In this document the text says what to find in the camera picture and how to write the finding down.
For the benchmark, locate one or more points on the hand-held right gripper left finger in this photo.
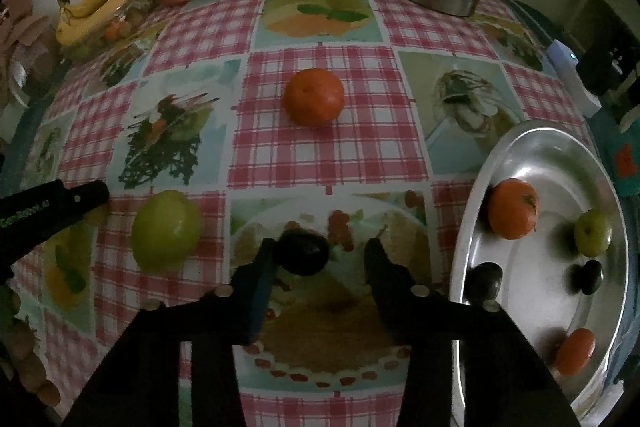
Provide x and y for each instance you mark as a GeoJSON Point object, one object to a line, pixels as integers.
{"type": "Point", "coordinates": [255, 292]}

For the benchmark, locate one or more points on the orange mandarin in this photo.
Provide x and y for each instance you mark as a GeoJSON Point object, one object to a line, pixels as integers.
{"type": "Point", "coordinates": [575, 350]}
{"type": "Point", "coordinates": [513, 208]}
{"type": "Point", "coordinates": [313, 97]}

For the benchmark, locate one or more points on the clear glass jar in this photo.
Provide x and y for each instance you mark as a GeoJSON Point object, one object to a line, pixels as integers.
{"type": "Point", "coordinates": [30, 77]}

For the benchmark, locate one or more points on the black device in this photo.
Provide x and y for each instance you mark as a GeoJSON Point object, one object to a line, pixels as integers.
{"type": "Point", "coordinates": [610, 67]}

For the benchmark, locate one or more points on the dark plum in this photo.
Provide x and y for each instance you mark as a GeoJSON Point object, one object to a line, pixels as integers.
{"type": "Point", "coordinates": [587, 277]}
{"type": "Point", "coordinates": [484, 282]}
{"type": "Point", "coordinates": [303, 253]}

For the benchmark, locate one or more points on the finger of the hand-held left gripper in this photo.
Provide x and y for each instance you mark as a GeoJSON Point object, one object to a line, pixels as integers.
{"type": "Point", "coordinates": [50, 207]}

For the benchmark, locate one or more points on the steel plate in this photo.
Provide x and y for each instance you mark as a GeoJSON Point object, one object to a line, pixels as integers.
{"type": "Point", "coordinates": [540, 292]}

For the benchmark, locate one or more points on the brown round fruit cluster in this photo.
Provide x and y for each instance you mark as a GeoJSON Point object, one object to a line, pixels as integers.
{"type": "Point", "coordinates": [27, 352]}

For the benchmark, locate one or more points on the pink paper wrapping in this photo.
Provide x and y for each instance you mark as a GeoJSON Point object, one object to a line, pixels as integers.
{"type": "Point", "coordinates": [22, 29]}

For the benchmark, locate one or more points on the white power adapter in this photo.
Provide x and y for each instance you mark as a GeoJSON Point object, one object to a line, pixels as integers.
{"type": "Point", "coordinates": [572, 74]}

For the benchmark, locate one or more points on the teal packet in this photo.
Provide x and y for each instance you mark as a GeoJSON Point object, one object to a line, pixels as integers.
{"type": "Point", "coordinates": [622, 157]}

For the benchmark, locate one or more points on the checked picture tablecloth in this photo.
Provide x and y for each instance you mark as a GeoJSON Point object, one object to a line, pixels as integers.
{"type": "Point", "coordinates": [325, 157]}

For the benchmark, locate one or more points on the clear glass bowl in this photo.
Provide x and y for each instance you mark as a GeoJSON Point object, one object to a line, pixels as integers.
{"type": "Point", "coordinates": [125, 32]}

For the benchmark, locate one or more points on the large green apple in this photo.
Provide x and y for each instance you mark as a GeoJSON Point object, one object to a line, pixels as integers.
{"type": "Point", "coordinates": [166, 229]}

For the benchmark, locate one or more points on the small orange berries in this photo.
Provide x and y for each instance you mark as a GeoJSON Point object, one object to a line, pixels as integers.
{"type": "Point", "coordinates": [115, 29]}

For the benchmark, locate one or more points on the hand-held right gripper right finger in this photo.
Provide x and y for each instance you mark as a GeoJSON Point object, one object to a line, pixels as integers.
{"type": "Point", "coordinates": [387, 287]}

